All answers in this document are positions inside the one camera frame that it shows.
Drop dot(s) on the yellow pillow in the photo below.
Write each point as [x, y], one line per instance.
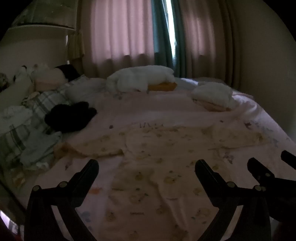
[163, 87]

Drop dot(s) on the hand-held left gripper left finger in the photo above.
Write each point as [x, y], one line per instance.
[89, 170]

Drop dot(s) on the white crumpled cloth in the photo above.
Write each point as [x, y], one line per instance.
[16, 114]

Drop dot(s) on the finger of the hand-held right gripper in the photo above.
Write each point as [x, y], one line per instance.
[289, 157]
[257, 168]

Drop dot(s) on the cream headboard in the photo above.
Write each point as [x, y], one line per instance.
[32, 46]

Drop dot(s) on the pink curtain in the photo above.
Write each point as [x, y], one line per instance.
[118, 32]

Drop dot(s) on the small white fluffy blanket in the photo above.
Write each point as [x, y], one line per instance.
[212, 92]

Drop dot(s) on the black cloth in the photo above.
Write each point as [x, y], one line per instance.
[69, 117]

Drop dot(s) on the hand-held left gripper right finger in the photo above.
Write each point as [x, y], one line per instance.
[203, 171]

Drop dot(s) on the beige curtain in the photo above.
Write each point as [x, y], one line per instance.
[208, 34]

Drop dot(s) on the black and white plush toy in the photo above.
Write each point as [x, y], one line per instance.
[22, 71]

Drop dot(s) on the white bolster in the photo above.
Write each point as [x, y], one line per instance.
[12, 92]

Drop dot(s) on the green curtain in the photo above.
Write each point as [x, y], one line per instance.
[161, 34]

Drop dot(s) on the black pillow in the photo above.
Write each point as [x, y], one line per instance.
[69, 71]

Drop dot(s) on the cream printed baby garment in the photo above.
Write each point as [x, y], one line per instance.
[150, 173]

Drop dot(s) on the light blue cloth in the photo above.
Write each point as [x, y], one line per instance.
[40, 148]

